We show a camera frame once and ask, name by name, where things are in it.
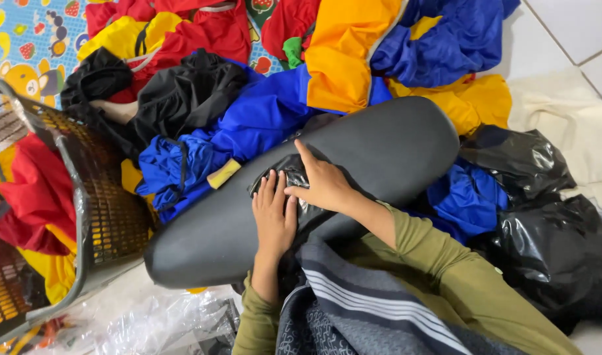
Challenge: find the cream cloth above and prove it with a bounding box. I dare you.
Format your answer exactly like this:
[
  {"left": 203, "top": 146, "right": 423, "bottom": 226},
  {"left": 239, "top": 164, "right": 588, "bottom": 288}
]
[{"left": 507, "top": 68, "right": 602, "bottom": 210}]

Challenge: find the black leather seat cushion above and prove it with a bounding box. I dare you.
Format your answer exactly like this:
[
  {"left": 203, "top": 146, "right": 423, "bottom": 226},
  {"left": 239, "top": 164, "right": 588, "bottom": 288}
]
[{"left": 144, "top": 96, "right": 461, "bottom": 290}]

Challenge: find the yellow garment with black strap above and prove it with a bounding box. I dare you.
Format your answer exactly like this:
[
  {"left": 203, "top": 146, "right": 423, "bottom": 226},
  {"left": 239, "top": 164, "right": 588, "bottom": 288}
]
[{"left": 76, "top": 12, "right": 184, "bottom": 76}]

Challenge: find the yellow crumpled garment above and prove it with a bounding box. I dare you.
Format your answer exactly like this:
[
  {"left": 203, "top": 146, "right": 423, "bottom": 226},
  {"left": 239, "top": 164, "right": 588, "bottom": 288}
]
[{"left": 387, "top": 16, "right": 514, "bottom": 137}]

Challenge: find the red and yellow garment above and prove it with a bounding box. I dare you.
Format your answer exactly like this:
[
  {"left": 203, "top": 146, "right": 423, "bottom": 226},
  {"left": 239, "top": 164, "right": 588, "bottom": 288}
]
[{"left": 0, "top": 132, "right": 80, "bottom": 305}]

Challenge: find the small blue garment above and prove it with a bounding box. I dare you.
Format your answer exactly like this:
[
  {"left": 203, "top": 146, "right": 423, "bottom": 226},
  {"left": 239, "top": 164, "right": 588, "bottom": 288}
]
[{"left": 426, "top": 158, "right": 510, "bottom": 246}]

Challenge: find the yellow fabric tab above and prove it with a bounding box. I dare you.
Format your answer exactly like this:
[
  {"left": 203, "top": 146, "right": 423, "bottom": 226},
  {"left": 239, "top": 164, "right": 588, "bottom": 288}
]
[{"left": 207, "top": 158, "right": 242, "bottom": 190}]

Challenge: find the clear plastic bag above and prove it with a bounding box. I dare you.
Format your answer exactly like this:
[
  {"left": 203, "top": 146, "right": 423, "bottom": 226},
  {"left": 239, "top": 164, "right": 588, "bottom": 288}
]
[{"left": 0, "top": 285, "right": 242, "bottom": 355}]

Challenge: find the green cloth piece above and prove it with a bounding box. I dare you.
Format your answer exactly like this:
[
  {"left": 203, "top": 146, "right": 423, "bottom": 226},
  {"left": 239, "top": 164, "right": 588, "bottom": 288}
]
[{"left": 282, "top": 36, "right": 305, "bottom": 70}]

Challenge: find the person's left hand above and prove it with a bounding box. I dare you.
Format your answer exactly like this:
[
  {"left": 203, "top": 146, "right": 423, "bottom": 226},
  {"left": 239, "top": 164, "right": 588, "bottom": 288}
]
[{"left": 252, "top": 170, "right": 299, "bottom": 256}]

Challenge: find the orange garment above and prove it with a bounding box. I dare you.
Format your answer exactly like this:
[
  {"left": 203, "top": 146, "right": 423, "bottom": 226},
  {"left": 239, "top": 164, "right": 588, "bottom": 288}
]
[{"left": 305, "top": 0, "right": 410, "bottom": 115}]

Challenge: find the large blue garment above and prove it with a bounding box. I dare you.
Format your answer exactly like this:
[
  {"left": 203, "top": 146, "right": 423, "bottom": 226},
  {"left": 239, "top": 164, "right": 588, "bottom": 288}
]
[{"left": 136, "top": 63, "right": 393, "bottom": 225}]

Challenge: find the red garment with white trim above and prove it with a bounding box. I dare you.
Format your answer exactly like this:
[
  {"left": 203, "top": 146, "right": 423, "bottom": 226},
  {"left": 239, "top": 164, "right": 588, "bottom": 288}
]
[{"left": 85, "top": 0, "right": 252, "bottom": 104}]

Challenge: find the colourful cartoon play mat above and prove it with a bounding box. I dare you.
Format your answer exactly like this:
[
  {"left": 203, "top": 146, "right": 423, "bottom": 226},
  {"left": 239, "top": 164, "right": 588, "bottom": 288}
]
[{"left": 0, "top": 0, "right": 287, "bottom": 111}]

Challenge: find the large black plastic bag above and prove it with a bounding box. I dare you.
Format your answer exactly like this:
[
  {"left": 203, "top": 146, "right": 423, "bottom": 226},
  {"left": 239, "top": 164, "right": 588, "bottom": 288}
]
[{"left": 458, "top": 124, "right": 602, "bottom": 337}]

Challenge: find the grey plastic laundry basket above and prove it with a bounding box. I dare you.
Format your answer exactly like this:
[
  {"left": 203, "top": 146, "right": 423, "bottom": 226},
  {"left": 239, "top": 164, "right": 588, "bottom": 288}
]
[{"left": 0, "top": 75, "right": 156, "bottom": 346}]

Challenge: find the dark blue crumpled garment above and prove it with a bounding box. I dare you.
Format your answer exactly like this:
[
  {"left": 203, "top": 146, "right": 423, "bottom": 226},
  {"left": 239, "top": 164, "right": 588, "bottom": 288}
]
[{"left": 370, "top": 0, "right": 522, "bottom": 89}]

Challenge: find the grey striped scarf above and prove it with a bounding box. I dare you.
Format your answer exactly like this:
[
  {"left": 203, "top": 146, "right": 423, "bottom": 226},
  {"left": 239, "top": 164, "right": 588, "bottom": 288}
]
[{"left": 275, "top": 236, "right": 529, "bottom": 355}]

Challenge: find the person's right hand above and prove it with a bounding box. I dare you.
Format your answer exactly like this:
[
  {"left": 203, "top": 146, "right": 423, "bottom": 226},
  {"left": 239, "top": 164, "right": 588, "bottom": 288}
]
[{"left": 284, "top": 139, "right": 362, "bottom": 214}]

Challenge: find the brown striped mat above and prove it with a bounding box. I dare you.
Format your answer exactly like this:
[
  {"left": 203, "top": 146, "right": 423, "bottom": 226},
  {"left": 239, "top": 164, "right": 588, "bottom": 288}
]
[{"left": 0, "top": 107, "right": 29, "bottom": 161}]

